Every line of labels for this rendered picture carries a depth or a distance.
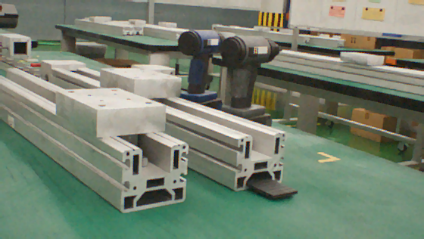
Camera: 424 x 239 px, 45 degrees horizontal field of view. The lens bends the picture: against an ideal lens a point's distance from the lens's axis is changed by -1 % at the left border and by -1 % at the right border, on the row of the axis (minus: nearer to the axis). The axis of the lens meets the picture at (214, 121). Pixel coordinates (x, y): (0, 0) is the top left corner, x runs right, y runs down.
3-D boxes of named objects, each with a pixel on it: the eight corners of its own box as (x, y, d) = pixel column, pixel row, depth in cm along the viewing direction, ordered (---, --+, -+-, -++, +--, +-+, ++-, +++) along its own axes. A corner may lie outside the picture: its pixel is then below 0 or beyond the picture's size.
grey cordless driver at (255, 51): (208, 137, 111) (216, 34, 106) (260, 125, 126) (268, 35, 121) (236, 144, 106) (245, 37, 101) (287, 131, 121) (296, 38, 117)
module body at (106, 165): (-23, 101, 129) (-24, 68, 127) (17, 100, 135) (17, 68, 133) (120, 213, 67) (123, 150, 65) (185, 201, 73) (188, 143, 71)
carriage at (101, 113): (54, 131, 83) (55, 89, 82) (116, 125, 90) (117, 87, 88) (95, 156, 71) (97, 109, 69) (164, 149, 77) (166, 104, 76)
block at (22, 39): (-2, 57, 227) (-2, 35, 225) (24, 57, 234) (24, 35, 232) (4, 59, 219) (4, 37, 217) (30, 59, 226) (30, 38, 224)
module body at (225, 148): (51, 98, 140) (51, 67, 138) (85, 97, 146) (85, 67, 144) (234, 191, 78) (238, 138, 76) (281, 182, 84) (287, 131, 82)
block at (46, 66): (32, 93, 145) (32, 60, 143) (73, 91, 153) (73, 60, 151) (42, 99, 139) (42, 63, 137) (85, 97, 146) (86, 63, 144)
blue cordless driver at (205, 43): (168, 120, 124) (173, 29, 120) (210, 110, 141) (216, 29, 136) (195, 125, 120) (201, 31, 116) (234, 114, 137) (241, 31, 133)
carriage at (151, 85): (98, 98, 114) (99, 68, 112) (142, 97, 120) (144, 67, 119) (132, 113, 101) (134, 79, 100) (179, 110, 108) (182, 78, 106)
